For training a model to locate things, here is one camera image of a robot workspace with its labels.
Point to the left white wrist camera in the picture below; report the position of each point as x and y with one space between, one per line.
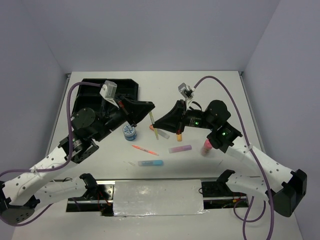
108 91

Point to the orange capped highlighter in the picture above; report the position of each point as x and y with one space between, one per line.
160 132

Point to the blue round tape tin left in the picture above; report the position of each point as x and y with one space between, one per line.
129 132

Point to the yellow thin pen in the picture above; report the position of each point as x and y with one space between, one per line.
152 123

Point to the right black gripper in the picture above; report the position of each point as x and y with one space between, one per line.
175 119

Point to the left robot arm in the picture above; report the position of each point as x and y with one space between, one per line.
34 188

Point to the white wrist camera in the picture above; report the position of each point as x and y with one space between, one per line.
187 92
108 91

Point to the silver foil plate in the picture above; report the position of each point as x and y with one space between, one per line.
143 198

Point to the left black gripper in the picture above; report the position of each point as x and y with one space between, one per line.
133 111

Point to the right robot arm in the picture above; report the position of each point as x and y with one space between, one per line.
277 184

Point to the blue highlighter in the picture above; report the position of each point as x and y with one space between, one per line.
150 163

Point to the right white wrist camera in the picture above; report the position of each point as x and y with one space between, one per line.
187 92

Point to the purple pink highlighter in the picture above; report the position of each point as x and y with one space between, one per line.
179 149

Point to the pink orange highlighter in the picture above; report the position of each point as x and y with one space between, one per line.
179 137

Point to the pink capped glue bottle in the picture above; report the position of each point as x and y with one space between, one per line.
206 148

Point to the orange thin pen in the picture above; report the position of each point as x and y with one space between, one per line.
145 150

